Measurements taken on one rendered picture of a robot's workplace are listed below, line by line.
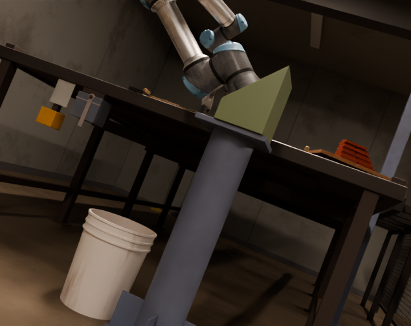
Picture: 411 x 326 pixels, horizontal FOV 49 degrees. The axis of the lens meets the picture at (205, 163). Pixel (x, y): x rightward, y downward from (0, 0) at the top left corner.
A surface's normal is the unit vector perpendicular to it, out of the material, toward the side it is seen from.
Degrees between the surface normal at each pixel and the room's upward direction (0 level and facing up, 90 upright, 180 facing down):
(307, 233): 90
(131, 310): 90
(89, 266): 93
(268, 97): 90
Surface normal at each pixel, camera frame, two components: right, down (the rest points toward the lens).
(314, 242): -0.21, -0.14
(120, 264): 0.47, 0.21
